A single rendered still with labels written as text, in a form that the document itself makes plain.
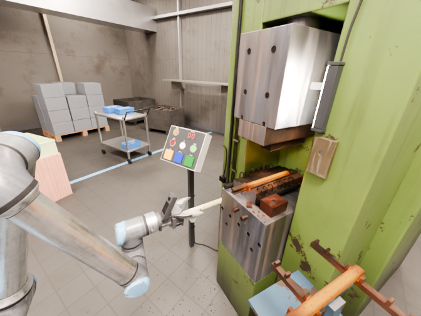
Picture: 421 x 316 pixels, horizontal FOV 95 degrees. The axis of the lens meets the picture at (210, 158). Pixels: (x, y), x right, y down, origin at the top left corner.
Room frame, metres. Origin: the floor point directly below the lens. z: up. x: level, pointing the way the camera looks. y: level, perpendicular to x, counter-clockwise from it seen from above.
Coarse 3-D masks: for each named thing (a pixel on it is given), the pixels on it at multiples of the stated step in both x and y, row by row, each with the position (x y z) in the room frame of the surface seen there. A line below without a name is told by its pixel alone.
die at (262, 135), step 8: (240, 120) 1.05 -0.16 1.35; (240, 128) 1.04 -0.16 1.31; (248, 128) 0.99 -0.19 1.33; (256, 128) 0.94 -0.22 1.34; (264, 128) 0.89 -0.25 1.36; (288, 128) 0.97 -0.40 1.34; (296, 128) 1.01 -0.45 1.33; (304, 128) 1.05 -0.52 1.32; (248, 136) 0.98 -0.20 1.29; (256, 136) 0.93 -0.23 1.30; (264, 136) 0.89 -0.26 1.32; (272, 136) 0.91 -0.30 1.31; (280, 136) 0.94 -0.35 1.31; (288, 136) 0.98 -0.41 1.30; (296, 136) 1.02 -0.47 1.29; (304, 136) 1.06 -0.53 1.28; (264, 144) 0.89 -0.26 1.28
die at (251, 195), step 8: (272, 168) 1.23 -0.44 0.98; (280, 168) 1.21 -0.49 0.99; (248, 176) 1.10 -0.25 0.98; (256, 176) 1.08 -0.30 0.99; (264, 176) 1.09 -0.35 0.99; (288, 176) 1.09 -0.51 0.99; (296, 176) 1.10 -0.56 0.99; (240, 184) 1.00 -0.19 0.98; (264, 184) 0.98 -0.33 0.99; (280, 184) 0.99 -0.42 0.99; (240, 192) 0.99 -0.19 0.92; (248, 192) 0.93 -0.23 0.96; (256, 192) 0.90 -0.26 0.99; (264, 192) 0.92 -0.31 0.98; (248, 200) 0.93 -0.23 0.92
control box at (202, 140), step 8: (176, 128) 1.44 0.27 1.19; (184, 128) 1.41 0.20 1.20; (168, 136) 1.44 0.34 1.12; (176, 136) 1.40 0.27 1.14; (184, 136) 1.37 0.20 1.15; (200, 136) 1.30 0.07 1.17; (208, 136) 1.31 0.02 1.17; (168, 144) 1.40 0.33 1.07; (176, 144) 1.36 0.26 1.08; (192, 144) 1.30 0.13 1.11; (200, 144) 1.27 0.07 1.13; (208, 144) 1.31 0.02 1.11; (184, 152) 1.29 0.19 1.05; (192, 152) 1.26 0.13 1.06; (200, 152) 1.24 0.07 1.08; (168, 160) 1.32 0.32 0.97; (184, 160) 1.26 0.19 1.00; (200, 160) 1.24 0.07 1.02; (192, 168) 1.20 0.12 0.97; (200, 168) 1.24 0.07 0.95
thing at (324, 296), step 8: (352, 272) 0.43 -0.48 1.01; (360, 272) 0.43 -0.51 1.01; (336, 280) 0.40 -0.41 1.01; (344, 280) 0.40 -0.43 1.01; (352, 280) 0.40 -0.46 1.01; (328, 288) 0.37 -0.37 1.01; (336, 288) 0.38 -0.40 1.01; (344, 288) 0.38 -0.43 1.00; (312, 296) 0.35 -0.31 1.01; (320, 296) 0.35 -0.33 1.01; (328, 296) 0.35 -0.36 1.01; (336, 296) 0.37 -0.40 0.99; (304, 304) 0.33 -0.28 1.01; (312, 304) 0.33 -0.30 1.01; (320, 304) 0.33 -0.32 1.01; (288, 312) 0.31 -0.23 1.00; (296, 312) 0.30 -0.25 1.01; (304, 312) 0.31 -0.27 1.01; (312, 312) 0.31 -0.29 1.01
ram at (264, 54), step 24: (288, 24) 0.86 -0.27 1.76; (240, 48) 1.09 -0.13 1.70; (264, 48) 0.95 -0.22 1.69; (288, 48) 0.84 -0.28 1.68; (312, 48) 0.92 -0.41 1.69; (336, 48) 1.01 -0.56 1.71; (240, 72) 1.08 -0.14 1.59; (264, 72) 0.93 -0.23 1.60; (288, 72) 0.85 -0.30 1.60; (312, 72) 0.94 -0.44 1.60; (240, 96) 1.06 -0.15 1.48; (264, 96) 0.92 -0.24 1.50; (288, 96) 0.87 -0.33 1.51; (312, 96) 0.96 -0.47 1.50; (264, 120) 0.90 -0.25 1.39; (288, 120) 0.89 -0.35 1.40; (312, 120) 0.99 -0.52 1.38
